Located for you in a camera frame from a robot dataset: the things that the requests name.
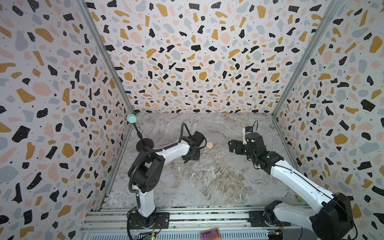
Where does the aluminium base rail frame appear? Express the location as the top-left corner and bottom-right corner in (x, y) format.
(78, 193), (343, 240)

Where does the black microphone stand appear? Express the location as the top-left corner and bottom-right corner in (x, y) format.
(133, 123), (154, 152)

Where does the aluminium corner post left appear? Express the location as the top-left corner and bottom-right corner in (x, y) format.
(75, 0), (136, 115)

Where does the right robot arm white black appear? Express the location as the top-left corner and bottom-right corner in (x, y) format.
(228, 133), (357, 240)

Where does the green microphone head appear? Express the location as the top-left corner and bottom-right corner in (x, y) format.
(127, 114), (137, 124)

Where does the pink circuit board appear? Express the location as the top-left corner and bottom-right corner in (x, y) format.
(200, 228), (221, 240)

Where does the orange green toy truck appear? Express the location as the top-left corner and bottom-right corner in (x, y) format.
(295, 194), (304, 203)

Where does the aluminium corner post right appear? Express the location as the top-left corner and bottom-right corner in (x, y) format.
(272, 0), (344, 119)

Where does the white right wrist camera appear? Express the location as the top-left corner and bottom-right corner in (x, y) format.
(242, 126), (254, 145)

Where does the aluminium corner post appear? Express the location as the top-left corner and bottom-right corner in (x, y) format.
(75, 0), (136, 115)
(272, 0), (344, 119)

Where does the pink round earbud case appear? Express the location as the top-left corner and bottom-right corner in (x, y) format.
(207, 142), (214, 149)

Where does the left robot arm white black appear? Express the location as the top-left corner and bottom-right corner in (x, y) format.
(128, 123), (208, 218)

